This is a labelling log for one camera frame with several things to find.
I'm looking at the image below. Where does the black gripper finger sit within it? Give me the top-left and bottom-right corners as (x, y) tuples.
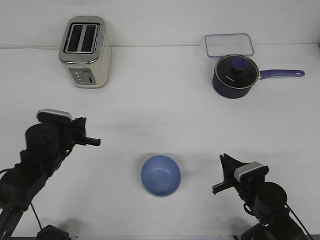
(219, 154), (232, 183)
(71, 118), (83, 128)
(74, 117), (87, 137)
(223, 153), (247, 178)

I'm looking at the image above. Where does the clear plastic container lid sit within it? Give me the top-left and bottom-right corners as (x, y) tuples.
(204, 33), (255, 58)

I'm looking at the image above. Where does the silver two-slot toaster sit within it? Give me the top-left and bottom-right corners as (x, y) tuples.
(58, 15), (112, 89)

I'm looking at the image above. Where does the blue bowl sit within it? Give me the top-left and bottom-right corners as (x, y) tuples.
(140, 154), (182, 196)

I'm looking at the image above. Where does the green bowl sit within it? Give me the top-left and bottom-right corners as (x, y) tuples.
(148, 192), (174, 199)

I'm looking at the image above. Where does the glass pot lid blue knob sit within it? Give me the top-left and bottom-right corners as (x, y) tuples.
(214, 54), (259, 89)

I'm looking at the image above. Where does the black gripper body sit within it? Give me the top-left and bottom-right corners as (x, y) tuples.
(211, 172), (266, 208)
(61, 121), (101, 153)

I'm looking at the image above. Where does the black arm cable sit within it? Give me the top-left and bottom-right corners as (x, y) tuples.
(243, 203), (313, 238)
(29, 202), (43, 231)

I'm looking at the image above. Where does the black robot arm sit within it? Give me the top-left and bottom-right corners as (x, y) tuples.
(212, 153), (312, 240)
(0, 111), (101, 240)

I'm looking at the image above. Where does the dark blue saucepan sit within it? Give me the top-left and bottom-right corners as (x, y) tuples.
(212, 69), (305, 99)

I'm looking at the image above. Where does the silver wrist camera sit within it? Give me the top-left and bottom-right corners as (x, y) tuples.
(36, 108), (72, 124)
(233, 161), (269, 183)

